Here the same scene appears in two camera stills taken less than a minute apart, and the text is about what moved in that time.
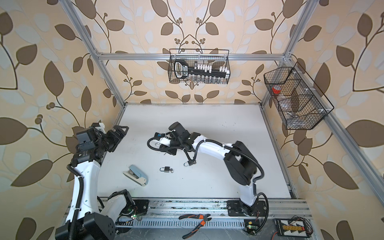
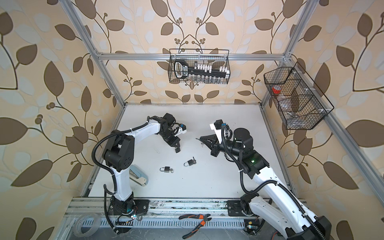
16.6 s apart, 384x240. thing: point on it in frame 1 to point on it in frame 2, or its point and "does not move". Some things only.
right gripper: x=168 y=150 to x=212 y=142
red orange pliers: x=205 y=217 does not move
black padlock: x=189 y=163 does not move
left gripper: x=116 y=139 to x=174 y=142
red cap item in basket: x=276 y=89 does not move
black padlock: x=166 y=169 does not move
